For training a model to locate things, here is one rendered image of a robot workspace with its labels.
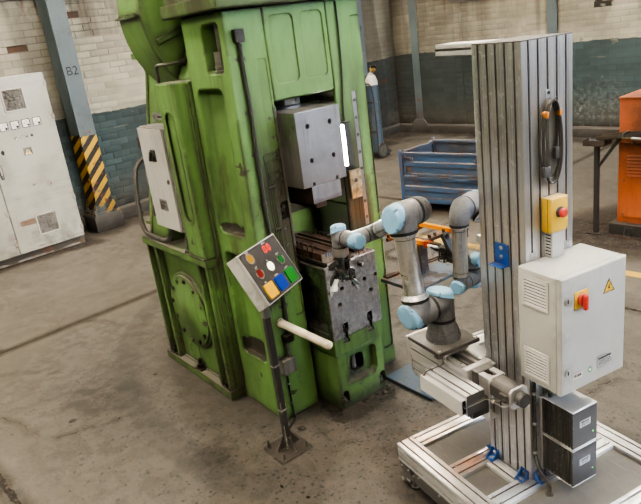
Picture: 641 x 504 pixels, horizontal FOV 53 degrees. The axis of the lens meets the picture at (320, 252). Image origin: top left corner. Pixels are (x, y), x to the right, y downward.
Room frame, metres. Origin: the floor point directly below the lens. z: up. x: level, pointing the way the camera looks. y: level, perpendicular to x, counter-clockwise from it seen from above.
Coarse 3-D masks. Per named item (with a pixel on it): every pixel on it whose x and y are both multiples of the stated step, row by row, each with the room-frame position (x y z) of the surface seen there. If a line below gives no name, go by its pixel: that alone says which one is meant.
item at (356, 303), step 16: (368, 256) 3.47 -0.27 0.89; (304, 272) 3.44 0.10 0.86; (320, 272) 3.31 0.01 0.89; (368, 272) 3.46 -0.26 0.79; (304, 288) 3.52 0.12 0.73; (320, 288) 3.37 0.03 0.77; (352, 288) 3.39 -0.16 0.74; (368, 288) 3.46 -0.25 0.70; (304, 304) 3.54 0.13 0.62; (320, 304) 3.40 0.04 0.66; (336, 304) 3.31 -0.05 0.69; (352, 304) 3.38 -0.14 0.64; (368, 304) 3.45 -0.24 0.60; (320, 320) 3.42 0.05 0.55; (336, 320) 3.30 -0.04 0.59; (352, 320) 3.37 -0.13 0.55; (368, 320) 3.45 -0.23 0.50; (336, 336) 3.29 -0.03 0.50
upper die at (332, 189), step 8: (320, 184) 3.39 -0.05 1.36; (328, 184) 3.42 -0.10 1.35; (336, 184) 3.45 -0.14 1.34; (288, 192) 3.53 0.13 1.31; (296, 192) 3.47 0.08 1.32; (304, 192) 3.41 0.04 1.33; (312, 192) 3.35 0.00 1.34; (320, 192) 3.38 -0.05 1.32; (328, 192) 3.41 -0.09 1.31; (336, 192) 3.45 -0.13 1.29; (296, 200) 3.48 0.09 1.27; (304, 200) 3.42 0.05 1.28; (312, 200) 3.36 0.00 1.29; (320, 200) 3.38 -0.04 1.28
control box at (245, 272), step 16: (272, 240) 3.11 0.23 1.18; (240, 256) 2.87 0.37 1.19; (256, 256) 2.95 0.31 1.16; (272, 256) 3.03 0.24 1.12; (240, 272) 2.85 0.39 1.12; (256, 272) 2.87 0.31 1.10; (272, 272) 2.95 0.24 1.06; (256, 288) 2.82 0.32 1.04; (288, 288) 2.96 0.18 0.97; (256, 304) 2.83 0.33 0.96
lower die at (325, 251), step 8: (296, 232) 3.76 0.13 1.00; (304, 232) 3.77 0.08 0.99; (296, 240) 3.64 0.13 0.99; (304, 240) 3.62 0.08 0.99; (312, 240) 3.57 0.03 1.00; (328, 240) 3.52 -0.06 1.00; (296, 248) 3.54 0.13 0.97; (304, 248) 3.50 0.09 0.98; (320, 248) 3.43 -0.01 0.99; (328, 248) 3.41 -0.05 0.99; (312, 256) 3.42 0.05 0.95; (320, 256) 3.36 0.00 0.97; (328, 256) 3.38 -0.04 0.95
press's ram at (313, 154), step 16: (288, 112) 3.40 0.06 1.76; (304, 112) 3.36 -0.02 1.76; (320, 112) 3.42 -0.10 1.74; (336, 112) 3.48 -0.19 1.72; (288, 128) 3.37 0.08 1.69; (304, 128) 3.35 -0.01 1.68; (320, 128) 3.41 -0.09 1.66; (336, 128) 3.48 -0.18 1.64; (288, 144) 3.39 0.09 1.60; (304, 144) 3.35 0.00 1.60; (320, 144) 3.41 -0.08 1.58; (336, 144) 3.47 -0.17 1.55; (288, 160) 3.41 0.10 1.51; (304, 160) 3.34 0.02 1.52; (320, 160) 3.40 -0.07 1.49; (336, 160) 3.46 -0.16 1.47; (288, 176) 3.43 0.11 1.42; (304, 176) 3.33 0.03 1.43; (320, 176) 3.39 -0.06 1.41; (336, 176) 3.47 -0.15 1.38
